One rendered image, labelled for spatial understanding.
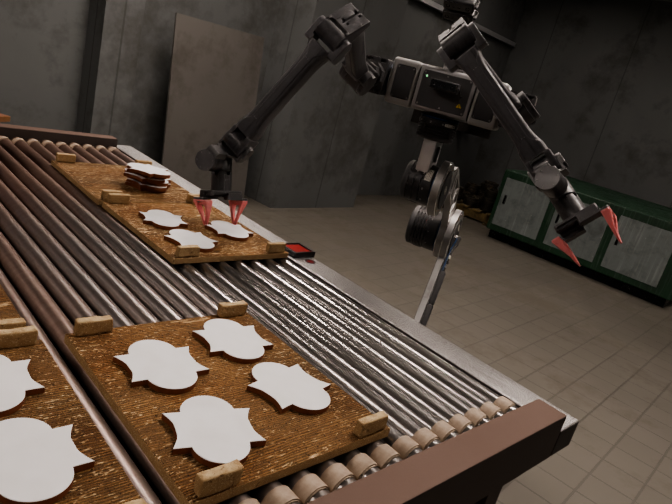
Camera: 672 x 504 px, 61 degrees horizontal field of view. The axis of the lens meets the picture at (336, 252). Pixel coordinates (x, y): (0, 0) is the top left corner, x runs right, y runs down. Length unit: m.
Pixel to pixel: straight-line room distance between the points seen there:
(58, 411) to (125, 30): 4.17
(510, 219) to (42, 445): 6.66
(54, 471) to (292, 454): 0.29
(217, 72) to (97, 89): 1.04
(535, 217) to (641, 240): 1.14
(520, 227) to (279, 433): 6.39
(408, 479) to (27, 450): 0.47
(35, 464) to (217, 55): 4.68
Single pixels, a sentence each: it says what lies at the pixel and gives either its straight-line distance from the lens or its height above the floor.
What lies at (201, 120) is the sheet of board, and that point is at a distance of 5.17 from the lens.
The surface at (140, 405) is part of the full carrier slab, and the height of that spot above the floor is 0.94.
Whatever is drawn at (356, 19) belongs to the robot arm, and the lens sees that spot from 1.61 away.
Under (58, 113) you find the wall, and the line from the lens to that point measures 4.99.
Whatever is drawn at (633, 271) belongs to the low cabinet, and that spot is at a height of 0.25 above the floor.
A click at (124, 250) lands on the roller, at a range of 1.44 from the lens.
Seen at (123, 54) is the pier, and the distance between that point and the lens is 4.85.
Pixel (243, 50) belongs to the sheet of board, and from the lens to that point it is 5.40.
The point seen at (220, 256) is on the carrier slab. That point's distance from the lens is 1.45.
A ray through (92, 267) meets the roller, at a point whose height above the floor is 0.91.
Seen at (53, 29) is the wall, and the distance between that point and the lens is 4.89.
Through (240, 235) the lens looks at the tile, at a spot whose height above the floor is 0.95.
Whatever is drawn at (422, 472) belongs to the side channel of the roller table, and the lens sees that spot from 0.85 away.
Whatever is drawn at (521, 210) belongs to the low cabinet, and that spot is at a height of 0.45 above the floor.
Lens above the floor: 1.43
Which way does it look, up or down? 17 degrees down
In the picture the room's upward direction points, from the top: 15 degrees clockwise
